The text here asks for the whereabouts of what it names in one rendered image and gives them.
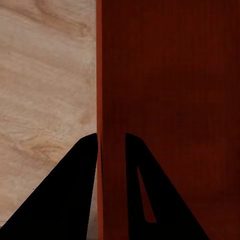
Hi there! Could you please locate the storage box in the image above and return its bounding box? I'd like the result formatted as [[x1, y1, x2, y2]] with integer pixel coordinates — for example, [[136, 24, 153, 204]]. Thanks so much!
[[96, 0, 240, 240]]

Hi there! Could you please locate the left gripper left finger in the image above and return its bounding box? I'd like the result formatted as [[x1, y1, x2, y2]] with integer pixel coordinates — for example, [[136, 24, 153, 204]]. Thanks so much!
[[0, 133, 98, 240]]

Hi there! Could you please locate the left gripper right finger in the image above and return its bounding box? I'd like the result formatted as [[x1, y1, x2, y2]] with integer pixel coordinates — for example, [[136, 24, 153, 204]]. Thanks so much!
[[125, 133, 210, 240]]

